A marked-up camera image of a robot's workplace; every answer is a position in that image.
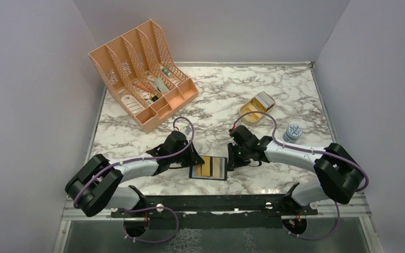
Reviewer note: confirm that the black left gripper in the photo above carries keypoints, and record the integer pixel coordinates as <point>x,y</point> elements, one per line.
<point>194,158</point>

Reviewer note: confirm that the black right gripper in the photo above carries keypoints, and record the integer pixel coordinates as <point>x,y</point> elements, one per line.
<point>233,162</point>

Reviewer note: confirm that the gold credit card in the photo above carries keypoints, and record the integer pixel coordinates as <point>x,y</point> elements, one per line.
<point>203,170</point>
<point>218,167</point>

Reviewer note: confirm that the black leather card holder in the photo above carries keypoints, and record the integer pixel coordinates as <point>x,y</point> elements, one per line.
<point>192,176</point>

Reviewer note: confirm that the beige oval card tray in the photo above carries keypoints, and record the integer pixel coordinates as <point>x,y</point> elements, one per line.
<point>254,107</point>

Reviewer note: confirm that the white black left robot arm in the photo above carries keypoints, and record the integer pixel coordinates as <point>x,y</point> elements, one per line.
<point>94,186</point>

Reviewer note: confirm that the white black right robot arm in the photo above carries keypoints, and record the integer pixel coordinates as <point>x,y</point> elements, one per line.
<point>337,179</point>

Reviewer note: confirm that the white credit card stack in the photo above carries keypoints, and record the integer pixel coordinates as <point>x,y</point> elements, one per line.
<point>265,100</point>

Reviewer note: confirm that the blue patterned round tin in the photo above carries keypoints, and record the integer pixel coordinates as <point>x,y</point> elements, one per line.
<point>293,133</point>

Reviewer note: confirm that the orange pen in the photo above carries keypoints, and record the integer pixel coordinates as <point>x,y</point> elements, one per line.
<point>142,87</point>

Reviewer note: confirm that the green white tube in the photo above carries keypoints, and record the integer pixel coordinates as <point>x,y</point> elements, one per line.
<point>165,71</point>

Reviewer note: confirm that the orange plastic desk organizer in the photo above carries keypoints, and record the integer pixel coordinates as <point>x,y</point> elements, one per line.
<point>136,56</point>

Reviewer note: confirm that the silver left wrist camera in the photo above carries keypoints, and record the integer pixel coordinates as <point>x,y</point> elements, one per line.
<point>188,131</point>

